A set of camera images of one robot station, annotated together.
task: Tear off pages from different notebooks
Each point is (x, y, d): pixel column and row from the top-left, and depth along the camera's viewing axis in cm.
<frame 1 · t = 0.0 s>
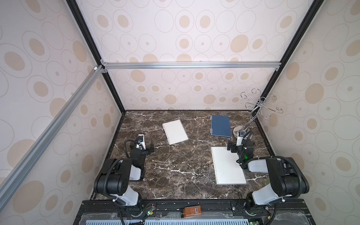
left hand: (147, 137, 89), fingers open
right hand: (242, 140, 94), fingers open
small grid spiral notebook: (175, 131, 112), on the table
blue spiral notebook: (220, 125, 112), on the table
large lined spiral notebook: (228, 170, 91), on the table

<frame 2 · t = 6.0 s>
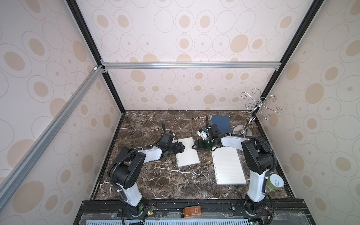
left hand: (185, 147, 93), fingers open
right hand: (200, 147, 97), fingers open
small grid spiral notebook: (190, 156, 97), on the table
the other named things where they were.

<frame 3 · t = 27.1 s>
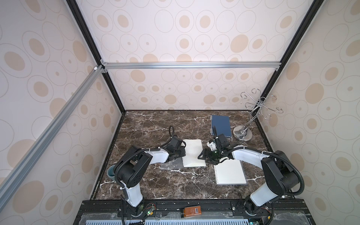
left hand: (188, 152, 94), fingers closed
right hand: (205, 158, 89), fingers open
small grid spiral notebook: (193, 149, 99), on the table
the other named things where they were.

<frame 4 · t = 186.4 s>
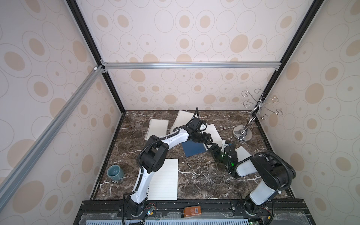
left hand: (213, 140, 90), fingers open
right hand: (212, 146, 92), fingers open
blue spiral notebook: (190, 148, 99), on the table
torn lined paper page: (163, 185, 87), on the table
